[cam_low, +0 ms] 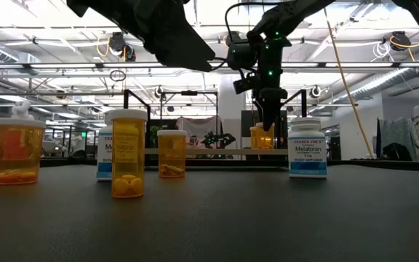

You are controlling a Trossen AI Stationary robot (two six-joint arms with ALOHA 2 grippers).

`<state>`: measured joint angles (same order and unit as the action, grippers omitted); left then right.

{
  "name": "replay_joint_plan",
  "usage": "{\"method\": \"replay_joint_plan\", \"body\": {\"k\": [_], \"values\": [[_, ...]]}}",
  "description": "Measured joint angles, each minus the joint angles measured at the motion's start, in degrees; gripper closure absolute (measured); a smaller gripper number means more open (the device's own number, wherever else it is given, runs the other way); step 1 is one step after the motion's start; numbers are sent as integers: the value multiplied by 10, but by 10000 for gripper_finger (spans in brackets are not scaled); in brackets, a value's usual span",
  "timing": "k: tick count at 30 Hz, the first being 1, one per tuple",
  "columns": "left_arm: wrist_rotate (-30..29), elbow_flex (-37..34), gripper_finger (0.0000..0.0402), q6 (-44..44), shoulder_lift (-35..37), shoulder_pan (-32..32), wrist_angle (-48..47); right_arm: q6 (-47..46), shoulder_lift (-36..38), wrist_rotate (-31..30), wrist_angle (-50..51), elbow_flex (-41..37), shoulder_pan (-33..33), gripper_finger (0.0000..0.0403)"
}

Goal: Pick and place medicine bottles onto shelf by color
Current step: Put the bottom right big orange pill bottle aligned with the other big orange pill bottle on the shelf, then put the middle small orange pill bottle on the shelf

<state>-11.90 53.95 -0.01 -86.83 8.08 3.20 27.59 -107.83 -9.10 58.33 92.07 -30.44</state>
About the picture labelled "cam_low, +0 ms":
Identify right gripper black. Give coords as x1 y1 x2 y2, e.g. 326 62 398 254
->
258 65 289 132

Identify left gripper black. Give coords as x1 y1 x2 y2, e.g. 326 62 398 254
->
66 0 217 73

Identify white melatonin bottle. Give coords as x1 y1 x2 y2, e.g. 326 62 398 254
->
96 111 114 182
287 116 329 180

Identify background robot green lights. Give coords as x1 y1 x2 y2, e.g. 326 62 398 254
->
200 130 238 150

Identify small green background plant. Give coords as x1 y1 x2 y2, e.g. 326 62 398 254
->
149 125 159 148

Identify teal cloth cover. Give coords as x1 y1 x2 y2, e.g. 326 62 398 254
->
375 116 416 162

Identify white sculpture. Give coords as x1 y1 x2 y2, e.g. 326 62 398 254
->
11 100 36 120

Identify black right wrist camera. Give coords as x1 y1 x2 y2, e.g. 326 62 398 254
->
233 71 260 95

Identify wooden shelf black metal frame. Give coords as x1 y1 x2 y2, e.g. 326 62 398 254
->
123 89 308 171

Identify yellow hanging cable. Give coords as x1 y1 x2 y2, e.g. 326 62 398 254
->
322 7 375 159

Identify black aluminium table frame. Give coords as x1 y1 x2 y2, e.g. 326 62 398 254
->
0 158 419 172

